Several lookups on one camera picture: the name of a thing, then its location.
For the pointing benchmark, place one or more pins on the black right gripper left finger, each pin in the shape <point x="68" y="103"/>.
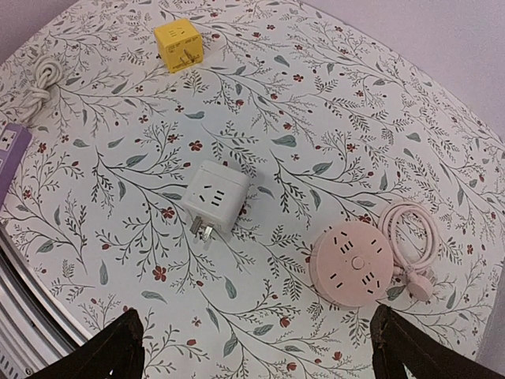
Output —
<point x="115" y="352"/>

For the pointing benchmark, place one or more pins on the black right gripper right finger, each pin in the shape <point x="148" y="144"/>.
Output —
<point x="399" y="348"/>

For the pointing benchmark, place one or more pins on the white cube socket adapter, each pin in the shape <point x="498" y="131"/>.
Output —
<point x="214" y="198"/>

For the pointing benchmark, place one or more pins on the purple power strip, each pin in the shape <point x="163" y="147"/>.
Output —
<point x="15" y="139"/>

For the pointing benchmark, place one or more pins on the round pink power strip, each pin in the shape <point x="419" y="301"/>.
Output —
<point x="351" y="264"/>

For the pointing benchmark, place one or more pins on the floral patterned tablecloth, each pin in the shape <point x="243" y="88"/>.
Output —
<point x="329" y="125"/>

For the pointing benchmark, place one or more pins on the yellow cube socket adapter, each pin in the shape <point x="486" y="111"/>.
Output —
<point x="179" y="44"/>

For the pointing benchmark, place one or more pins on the aluminium table front rail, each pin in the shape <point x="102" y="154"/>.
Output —
<point x="36" y="329"/>

